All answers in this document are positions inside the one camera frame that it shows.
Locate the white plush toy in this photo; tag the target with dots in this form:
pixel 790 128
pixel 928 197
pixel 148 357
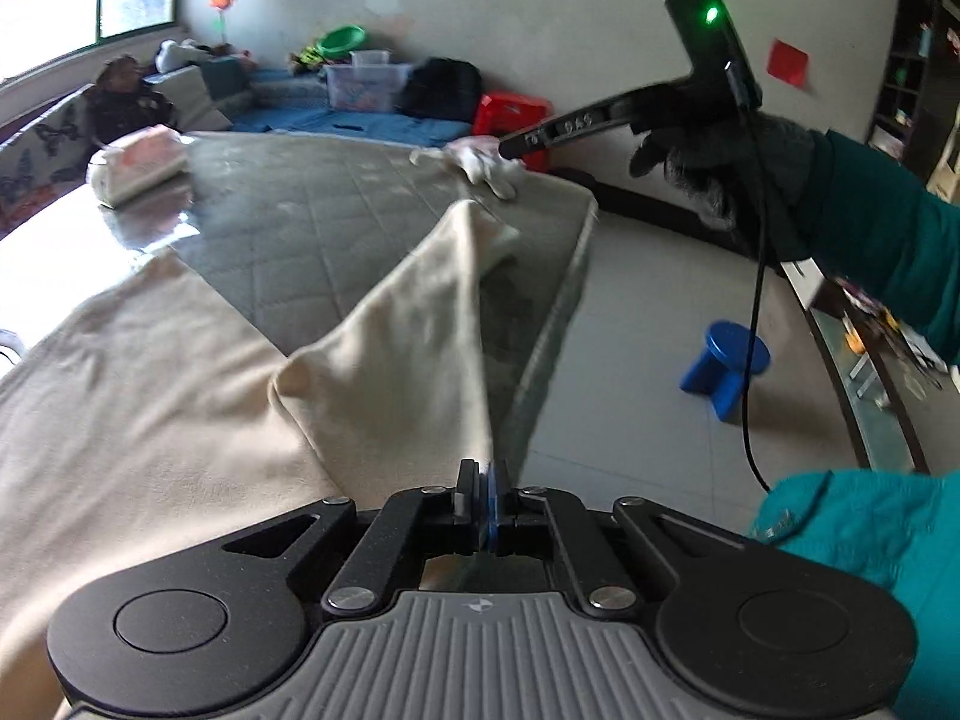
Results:
pixel 180 52

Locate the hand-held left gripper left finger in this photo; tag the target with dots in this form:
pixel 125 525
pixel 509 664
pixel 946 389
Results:
pixel 469 517

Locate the grey quilted mattress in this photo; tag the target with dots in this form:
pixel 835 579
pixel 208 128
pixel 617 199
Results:
pixel 300 187

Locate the white tissue pack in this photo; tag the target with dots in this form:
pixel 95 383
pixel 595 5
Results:
pixel 139 161

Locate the green plastic basin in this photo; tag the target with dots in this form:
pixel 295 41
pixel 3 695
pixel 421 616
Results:
pixel 343 41

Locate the small white cloth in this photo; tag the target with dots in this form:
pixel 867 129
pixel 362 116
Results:
pixel 480 169

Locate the small green yellow toy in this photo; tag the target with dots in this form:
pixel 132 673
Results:
pixel 306 60

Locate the teal cushion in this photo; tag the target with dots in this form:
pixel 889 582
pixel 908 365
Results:
pixel 225 79

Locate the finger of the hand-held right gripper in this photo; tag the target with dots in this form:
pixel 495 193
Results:
pixel 529 142

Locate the red plastic stool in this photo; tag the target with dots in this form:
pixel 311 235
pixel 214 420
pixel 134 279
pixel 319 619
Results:
pixel 514 116

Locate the grey cushion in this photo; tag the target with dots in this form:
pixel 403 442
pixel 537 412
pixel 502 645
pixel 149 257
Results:
pixel 191 101

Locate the red paper square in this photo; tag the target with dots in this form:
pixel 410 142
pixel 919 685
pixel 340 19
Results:
pixel 787 64

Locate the butterfly print cushion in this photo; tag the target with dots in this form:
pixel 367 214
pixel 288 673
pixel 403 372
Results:
pixel 37 157

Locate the blue sofa mat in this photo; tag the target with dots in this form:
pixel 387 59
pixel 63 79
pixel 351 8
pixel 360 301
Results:
pixel 315 116

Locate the glass top side table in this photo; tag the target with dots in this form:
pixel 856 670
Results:
pixel 862 360

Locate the black backpack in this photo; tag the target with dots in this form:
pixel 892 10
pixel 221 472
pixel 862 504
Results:
pixel 442 90

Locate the clear plastic storage box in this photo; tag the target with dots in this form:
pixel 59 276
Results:
pixel 364 82

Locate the beige cloth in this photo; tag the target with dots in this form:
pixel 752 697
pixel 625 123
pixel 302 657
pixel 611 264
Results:
pixel 150 390

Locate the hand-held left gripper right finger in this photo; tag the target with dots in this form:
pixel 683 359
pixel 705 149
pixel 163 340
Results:
pixel 493 510

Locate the person's right hand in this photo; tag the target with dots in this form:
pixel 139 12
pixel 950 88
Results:
pixel 772 180

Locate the dark wooden shelf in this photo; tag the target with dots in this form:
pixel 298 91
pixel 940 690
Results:
pixel 911 90

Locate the person's right forearm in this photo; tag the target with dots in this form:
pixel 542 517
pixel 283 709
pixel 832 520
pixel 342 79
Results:
pixel 885 255

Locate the blue plastic stool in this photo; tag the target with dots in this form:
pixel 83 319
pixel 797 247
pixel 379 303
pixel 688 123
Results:
pixel 724 367

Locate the dark plush bundle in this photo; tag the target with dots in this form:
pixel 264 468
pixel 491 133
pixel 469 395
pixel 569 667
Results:
pixel 131 101

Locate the colourful pinwheel toy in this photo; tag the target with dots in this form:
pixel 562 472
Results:
pixel 223 0

